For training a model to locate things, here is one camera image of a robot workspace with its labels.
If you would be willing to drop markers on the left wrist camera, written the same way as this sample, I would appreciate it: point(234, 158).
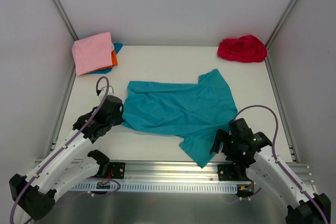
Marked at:
point(105, 90)

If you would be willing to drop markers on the left aluminium frame post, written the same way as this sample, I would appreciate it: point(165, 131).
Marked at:
point(62, 12)

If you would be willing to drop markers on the folded orange t shirt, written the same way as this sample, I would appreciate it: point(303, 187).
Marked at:
point(108, 68)

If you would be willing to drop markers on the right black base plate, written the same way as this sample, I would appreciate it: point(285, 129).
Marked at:
point(231, 172)

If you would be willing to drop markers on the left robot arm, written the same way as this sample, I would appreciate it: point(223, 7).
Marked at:
point(70, 163)

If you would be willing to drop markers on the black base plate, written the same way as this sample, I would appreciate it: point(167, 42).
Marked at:
point(231, 172)
point(116, 170)

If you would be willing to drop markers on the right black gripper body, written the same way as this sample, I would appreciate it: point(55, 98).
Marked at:
point(224, 144)

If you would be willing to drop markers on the white slotted cable duct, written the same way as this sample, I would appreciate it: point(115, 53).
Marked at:
point(157, 187)

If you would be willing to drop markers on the aluminium frame post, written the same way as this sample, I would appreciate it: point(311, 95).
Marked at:
point(62, 12)
point(281, 22)

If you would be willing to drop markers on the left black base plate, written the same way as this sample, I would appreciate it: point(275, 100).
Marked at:
point(116, 170)

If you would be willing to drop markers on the folded pink t shirt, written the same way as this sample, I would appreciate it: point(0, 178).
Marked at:
point(92, 53)

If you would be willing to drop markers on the crumpled red t shirt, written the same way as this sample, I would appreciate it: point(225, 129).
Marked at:
point(245, 49)

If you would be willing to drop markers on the folded teal t shirt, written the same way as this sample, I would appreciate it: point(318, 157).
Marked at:
point(117, 48)

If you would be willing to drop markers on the aluminium mounting rail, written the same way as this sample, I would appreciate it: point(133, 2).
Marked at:
point(171, 172)

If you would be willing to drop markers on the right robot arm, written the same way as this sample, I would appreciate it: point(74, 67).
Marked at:
point(274, 177)

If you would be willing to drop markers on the right aluminium frame post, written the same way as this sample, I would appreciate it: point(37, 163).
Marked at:
point(281, 22)

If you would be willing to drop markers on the teal t shirt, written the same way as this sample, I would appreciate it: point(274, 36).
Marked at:
point(117, 48)
point(191, 111)

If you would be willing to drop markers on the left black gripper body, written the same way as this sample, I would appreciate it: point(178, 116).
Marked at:
point(115, 118)

